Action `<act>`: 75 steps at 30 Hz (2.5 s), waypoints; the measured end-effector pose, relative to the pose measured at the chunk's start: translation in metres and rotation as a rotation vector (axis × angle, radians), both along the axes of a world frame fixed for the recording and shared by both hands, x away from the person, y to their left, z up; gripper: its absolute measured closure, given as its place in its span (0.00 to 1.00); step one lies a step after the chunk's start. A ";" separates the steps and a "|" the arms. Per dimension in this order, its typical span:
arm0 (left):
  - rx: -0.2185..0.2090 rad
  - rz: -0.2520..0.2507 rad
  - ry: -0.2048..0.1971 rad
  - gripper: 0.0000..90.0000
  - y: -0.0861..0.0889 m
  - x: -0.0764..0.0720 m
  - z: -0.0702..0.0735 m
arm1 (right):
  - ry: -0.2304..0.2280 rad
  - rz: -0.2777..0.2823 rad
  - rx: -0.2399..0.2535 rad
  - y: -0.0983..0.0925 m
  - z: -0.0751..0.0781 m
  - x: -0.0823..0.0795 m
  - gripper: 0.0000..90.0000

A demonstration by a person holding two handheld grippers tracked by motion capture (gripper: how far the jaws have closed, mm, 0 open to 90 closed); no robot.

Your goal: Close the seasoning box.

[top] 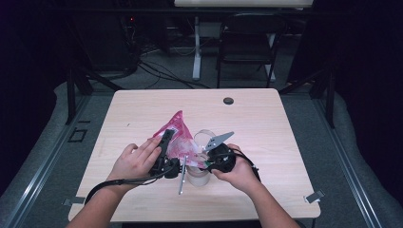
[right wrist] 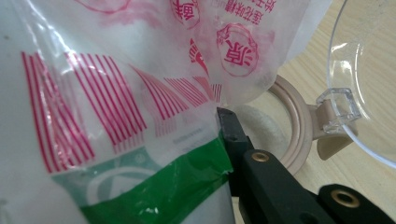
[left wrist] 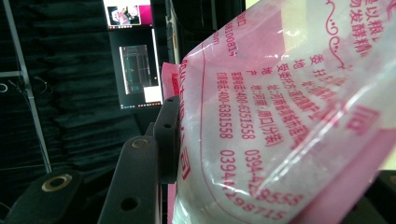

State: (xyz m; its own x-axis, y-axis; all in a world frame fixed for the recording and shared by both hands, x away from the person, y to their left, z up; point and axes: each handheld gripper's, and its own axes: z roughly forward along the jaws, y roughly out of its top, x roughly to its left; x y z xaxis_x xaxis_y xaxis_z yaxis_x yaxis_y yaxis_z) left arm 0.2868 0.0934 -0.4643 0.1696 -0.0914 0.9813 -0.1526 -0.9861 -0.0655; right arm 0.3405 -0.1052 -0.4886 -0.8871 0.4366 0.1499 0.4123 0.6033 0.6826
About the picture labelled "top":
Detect grey tape strip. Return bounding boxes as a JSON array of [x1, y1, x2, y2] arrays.
[[303, 189, 326, 204], [62, 196, 86, 207]]

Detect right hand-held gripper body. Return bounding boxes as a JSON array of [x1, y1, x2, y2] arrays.
[[203, 130, 238, 174]]

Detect dark equipment box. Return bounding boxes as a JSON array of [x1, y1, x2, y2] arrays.
[[75, 13, 141, 73]]

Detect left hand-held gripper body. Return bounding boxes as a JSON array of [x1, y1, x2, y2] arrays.
[[148, 154, 188, 196]]

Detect pink snack packet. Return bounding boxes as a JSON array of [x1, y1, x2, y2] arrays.
[[152, 109, 211, 169]]

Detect black folding chair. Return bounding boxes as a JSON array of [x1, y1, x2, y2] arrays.
[[216, 12, 288, 89]]

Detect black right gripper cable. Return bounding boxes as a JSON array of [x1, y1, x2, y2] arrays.
[[233, 149, 261, 183]]

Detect black metal stand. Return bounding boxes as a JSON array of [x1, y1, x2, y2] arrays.
[[278, 66, 336, 129], [64, 61, 125, 125]]

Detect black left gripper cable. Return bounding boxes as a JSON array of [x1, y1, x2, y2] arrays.
[[83, 165, 176, 206]]

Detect black floor cables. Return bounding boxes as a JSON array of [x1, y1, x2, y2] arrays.
[[137, 59, 211, 90]]

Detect person's right hand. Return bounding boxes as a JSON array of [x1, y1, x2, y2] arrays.
[[211, 143, 261, 195]]

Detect white desk leg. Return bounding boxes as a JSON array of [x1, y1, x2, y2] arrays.
[[266, 32, 277, 83], [192, 15, 202, 81]]

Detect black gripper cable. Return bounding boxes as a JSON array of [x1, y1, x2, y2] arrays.
[[83, 165, 176, 206], [233, 149, 261, 183]]

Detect clear glass cup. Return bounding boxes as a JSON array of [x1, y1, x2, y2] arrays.
[[186, 128, 220, 188]]

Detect person's left hand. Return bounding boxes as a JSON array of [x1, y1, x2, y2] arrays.
[[106, 135, 163, 187]]

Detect metal floor rail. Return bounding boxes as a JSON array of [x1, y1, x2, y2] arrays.
[[0, 94, 93, 228], [311, 94, 385, 228]]

